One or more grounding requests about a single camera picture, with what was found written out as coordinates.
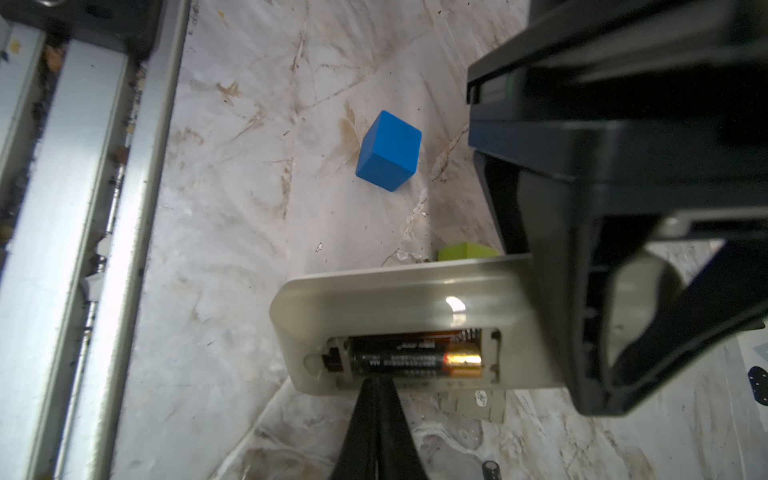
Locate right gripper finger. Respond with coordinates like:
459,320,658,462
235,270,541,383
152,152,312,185
330,376,427,479

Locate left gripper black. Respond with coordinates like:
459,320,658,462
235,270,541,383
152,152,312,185
466,1,767,416

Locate AAA battery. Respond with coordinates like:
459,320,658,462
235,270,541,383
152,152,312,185
350,337,484,378

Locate white remote control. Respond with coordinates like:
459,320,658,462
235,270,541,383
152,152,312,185
270,255,564,396

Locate green cube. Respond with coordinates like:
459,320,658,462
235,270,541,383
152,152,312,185
437,242,501,262

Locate blue cube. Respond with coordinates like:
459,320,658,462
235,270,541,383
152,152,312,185
356,110,422,192

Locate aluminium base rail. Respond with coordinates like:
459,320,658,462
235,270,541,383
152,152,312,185
1,1,192,479

